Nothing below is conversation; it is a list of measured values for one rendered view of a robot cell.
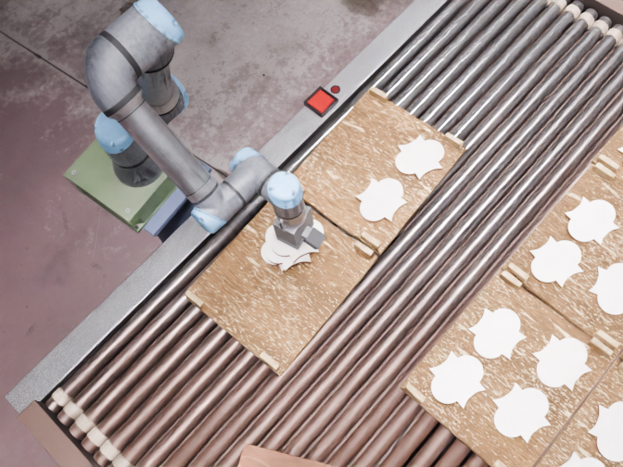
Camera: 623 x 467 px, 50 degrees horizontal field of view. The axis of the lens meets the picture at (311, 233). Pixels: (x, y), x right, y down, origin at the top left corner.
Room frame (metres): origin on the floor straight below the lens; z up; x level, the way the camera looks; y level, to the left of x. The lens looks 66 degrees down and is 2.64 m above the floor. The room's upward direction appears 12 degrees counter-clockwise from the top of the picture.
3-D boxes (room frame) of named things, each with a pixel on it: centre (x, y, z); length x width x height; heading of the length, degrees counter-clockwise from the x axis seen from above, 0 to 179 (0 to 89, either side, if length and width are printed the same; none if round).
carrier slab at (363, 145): (0.91, -0.22, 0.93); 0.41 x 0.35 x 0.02; 130
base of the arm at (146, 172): (1.06, 0.45, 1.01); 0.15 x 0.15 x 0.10
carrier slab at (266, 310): (0.64, 0.11, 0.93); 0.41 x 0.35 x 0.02; 130
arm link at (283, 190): (0.71, 0.04, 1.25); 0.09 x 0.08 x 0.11; 36
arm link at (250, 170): (0.78, 0.11, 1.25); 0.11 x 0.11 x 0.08; 36
